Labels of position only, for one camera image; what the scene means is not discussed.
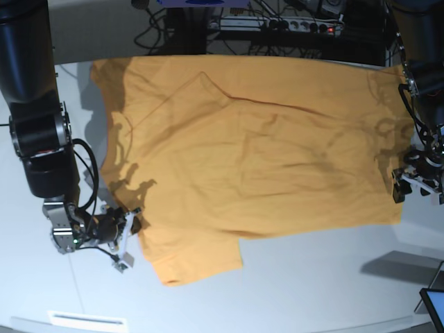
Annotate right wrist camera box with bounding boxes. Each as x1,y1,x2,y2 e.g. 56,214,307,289
112,253,135,273

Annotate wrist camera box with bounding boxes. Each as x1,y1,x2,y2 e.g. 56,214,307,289
112,253,135,273
430,191,444,205

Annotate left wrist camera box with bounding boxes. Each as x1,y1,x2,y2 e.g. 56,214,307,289
430,191,444,205

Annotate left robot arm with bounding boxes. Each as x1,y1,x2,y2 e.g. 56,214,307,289
386,1,443,205

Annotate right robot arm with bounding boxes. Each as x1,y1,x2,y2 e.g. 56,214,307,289
1,1,137,265

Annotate tablet with blue screen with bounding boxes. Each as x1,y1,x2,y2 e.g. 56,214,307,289
420,288,444,333

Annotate orange yellow T-shirt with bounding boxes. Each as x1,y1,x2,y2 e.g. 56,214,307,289
91,55,413,287

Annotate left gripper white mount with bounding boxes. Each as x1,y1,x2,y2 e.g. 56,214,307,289
392,168,443,203

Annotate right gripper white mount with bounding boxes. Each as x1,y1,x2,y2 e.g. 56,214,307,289
117,207,143,256

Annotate white power strip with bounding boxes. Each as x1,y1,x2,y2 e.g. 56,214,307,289
209,15,345,37

